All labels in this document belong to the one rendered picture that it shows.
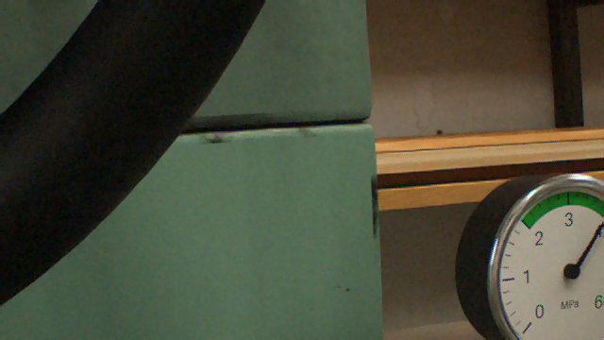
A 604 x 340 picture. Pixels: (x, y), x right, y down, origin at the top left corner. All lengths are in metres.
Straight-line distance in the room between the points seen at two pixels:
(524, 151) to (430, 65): 0.53
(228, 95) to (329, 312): 0.08
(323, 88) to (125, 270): 0.09
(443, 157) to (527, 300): 2.22
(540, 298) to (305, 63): 0.11
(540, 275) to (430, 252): 2.76
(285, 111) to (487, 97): 2.79
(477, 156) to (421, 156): 0.13
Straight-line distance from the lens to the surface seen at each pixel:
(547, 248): 0.40
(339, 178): 0.43
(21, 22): 0.41
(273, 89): 0.42
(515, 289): 0.39
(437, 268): 3.16
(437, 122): 3.14
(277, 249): 0.43
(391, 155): 2.56
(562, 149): 2.76
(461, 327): 0.53
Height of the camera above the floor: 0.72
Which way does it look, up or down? 3 degrees down
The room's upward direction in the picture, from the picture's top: 3 degrees counter-clockwise
